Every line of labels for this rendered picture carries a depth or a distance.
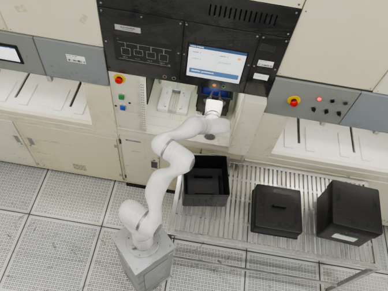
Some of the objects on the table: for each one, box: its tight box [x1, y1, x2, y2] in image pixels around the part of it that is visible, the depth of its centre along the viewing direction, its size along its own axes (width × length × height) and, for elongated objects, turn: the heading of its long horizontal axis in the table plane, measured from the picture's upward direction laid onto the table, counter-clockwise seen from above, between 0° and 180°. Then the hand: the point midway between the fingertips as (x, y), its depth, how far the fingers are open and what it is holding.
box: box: [316, 180, 383, 247], centre depth 214 cm, size 29×29×25 cm
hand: (215, 95), depth 216 cm, fingers open, 4 cm apart
